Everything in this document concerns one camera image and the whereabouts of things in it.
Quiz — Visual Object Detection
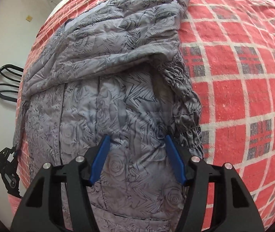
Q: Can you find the black metal chair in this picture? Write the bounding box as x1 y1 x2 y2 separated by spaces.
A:
0 64 24 103

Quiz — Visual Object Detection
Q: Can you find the grey quilted floral jacket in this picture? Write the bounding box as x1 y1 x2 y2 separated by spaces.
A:
13 0 204 231

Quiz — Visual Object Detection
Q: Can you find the yellow wall switch plate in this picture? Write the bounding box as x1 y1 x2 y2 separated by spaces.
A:
26 15 33 22

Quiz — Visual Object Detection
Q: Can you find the red plaid bed blanket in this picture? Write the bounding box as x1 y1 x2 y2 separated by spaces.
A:
17 0 275 228

